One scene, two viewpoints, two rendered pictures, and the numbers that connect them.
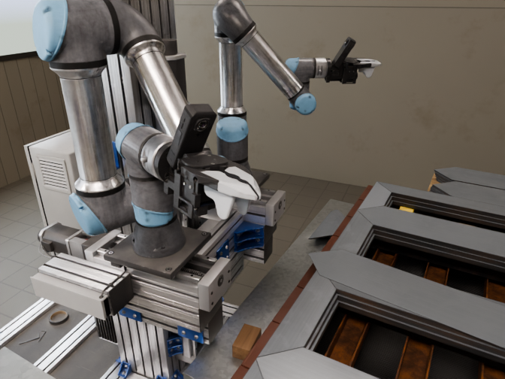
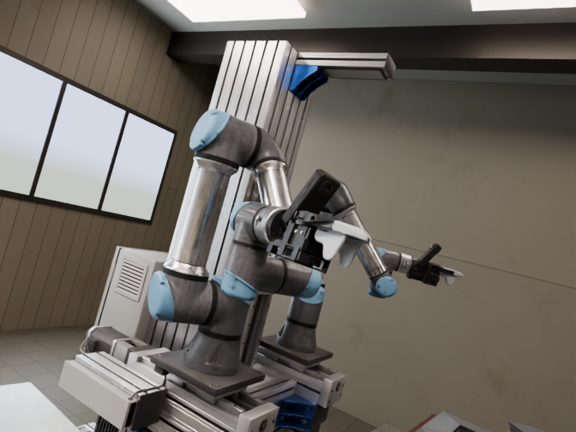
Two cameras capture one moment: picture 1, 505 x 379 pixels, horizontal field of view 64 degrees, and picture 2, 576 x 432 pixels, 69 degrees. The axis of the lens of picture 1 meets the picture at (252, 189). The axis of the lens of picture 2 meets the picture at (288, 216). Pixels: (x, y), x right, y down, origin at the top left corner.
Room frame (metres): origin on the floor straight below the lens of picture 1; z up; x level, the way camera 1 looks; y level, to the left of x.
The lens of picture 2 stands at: (-0.12, 0.04, 1.42)
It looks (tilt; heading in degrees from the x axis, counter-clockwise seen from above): 3 degrees up; 7
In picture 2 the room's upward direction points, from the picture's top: 15 degrees clockwise
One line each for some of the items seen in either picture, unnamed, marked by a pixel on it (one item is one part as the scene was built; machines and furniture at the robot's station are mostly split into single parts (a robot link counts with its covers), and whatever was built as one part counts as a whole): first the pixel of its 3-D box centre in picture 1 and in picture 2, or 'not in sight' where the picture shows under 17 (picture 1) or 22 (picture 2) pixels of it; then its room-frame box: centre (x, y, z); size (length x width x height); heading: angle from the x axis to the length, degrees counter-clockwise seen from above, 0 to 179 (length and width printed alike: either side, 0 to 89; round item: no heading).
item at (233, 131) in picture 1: (232, 137); (306, 301); (1.46, 0.08, 1.20); 0.13 x 0.12 x 0.14; 2
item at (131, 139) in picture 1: (145, 148); (255, 223); (0.71, 0.20, 1.43); 0.11 x 0.08 x 0.09; 41
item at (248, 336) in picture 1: (246, 342); not in sight; (0.94, 0.02, 0.70); 0.10 x 0.06 x 0.05; 159
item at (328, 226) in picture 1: (336, 225); not in sight; (1.66, -0.40, 0.70); 0.39 x 0.12 x 0.04; 151
